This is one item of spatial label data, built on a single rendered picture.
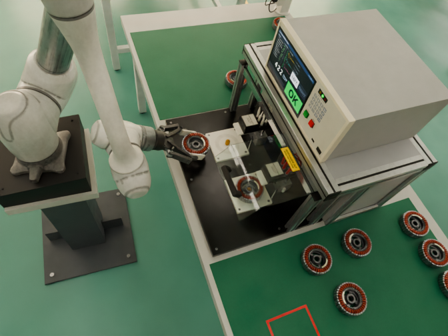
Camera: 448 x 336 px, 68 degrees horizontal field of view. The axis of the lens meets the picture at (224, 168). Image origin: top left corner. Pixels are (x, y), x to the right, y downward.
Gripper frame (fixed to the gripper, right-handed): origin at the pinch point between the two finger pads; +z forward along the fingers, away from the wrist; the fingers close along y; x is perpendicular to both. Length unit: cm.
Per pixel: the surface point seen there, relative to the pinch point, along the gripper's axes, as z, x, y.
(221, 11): 46, 16, -94
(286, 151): 8.2, 30.3, 24.7
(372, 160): 26, 47, 38
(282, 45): 4, 50, -4
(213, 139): 11.9, -0.2, -5.0
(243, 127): 14.4, 14.9, 0.3
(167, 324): 19, -86, 51
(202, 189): 2.1, -7.3, 16.3
